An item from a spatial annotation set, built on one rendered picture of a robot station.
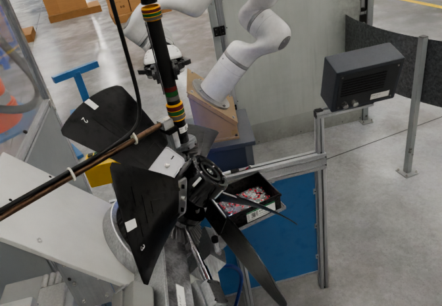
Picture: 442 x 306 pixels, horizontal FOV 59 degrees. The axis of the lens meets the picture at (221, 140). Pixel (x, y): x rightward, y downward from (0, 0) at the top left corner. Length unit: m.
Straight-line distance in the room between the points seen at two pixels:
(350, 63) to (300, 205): 0.67
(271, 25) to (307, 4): 1.47
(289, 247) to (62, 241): 1.24
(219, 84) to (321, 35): 1.61
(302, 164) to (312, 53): 1.59
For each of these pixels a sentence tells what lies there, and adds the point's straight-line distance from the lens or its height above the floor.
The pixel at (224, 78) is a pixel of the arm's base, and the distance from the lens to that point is 1.58.
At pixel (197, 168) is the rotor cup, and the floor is 1.26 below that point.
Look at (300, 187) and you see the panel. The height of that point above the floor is 0.70.
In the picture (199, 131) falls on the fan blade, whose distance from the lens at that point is 1.27.
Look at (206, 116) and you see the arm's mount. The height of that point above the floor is 1.06.
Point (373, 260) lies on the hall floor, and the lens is 2.39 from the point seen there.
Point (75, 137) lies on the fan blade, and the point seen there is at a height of 1.38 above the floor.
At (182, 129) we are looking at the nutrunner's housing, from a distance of 1.01.
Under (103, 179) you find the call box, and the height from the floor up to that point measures 1.01.
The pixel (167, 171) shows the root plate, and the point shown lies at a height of 1.24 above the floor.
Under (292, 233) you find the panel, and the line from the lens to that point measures 1.89.
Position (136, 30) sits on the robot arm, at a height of 1.53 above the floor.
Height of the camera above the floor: 1.80
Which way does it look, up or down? 32 degrees down
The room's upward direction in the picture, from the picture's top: 10 degrees counter-clockwise
